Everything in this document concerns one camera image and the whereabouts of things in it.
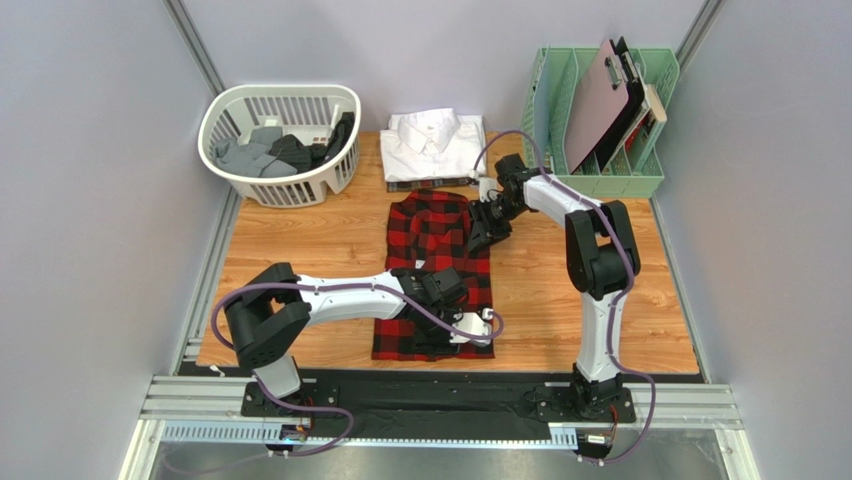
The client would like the green file organizer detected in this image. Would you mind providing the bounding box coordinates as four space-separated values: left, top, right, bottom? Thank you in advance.
521 40 680 199

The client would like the folded tartan shirt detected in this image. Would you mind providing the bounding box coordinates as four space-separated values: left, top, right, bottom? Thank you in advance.
386 177 478 193

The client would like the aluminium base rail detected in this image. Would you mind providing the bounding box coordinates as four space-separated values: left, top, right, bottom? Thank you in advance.
120 369 759 479

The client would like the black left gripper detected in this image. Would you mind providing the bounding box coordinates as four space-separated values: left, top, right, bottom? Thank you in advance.
412 303 466 359

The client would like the pink clipboard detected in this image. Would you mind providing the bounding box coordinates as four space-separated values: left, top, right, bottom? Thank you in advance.
563 39 621 174

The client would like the black shirt in basket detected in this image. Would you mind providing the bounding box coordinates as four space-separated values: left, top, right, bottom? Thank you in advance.
267 112 356 176

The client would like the grey shirt in basket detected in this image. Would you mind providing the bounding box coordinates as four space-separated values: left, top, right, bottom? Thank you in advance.
212 126 297 178

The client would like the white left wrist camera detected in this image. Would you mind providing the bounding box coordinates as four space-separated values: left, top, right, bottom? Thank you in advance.
449 308 494 348

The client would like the red book in organizer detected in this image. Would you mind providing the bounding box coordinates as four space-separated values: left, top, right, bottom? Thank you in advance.
623 107 656 154

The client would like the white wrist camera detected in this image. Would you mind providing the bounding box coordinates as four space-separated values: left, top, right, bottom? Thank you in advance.
449 308 494 348
468 170 500 202

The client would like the red black plaid shirt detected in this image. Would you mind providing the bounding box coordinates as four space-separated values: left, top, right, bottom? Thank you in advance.
371 190 495 362

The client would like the white laundry basket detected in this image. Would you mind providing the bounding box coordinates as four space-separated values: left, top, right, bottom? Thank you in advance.
197 84 361 208

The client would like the folded white shirt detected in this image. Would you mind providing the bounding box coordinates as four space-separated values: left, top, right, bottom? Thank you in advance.
380 108 487 183

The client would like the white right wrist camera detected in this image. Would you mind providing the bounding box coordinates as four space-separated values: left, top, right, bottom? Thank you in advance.
468 170 500 202

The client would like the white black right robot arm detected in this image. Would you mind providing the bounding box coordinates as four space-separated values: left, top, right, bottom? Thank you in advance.
467 154 641 417

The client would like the black clipboard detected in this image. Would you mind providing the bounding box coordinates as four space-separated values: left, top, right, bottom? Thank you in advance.
593 37 646 172

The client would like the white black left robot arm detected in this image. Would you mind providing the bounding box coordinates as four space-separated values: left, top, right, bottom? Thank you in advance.
211 263 492 399

